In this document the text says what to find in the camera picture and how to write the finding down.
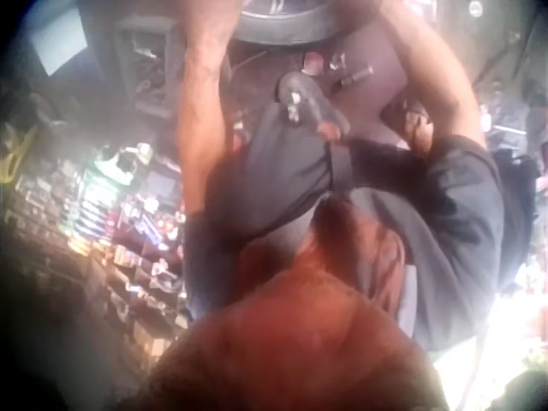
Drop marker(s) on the small red round part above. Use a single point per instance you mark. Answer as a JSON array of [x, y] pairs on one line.
[[312, 63]]

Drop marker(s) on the grey metal cylinder tool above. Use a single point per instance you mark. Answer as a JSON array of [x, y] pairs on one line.
[[356, 75]]

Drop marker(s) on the small shiny metal part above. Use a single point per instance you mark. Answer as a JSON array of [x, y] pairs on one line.
[[338, 61]]

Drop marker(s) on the shelf of colourful goods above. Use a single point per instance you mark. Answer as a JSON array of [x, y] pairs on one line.
[[115, 214]]

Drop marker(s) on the black rubber tyre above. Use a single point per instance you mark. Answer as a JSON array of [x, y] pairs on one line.
[[299, 23]]

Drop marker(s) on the dark crate of tools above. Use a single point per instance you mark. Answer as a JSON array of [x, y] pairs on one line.
[[147, 68]]

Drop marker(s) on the white flat board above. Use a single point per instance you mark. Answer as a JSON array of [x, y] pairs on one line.
[[55, 40]]

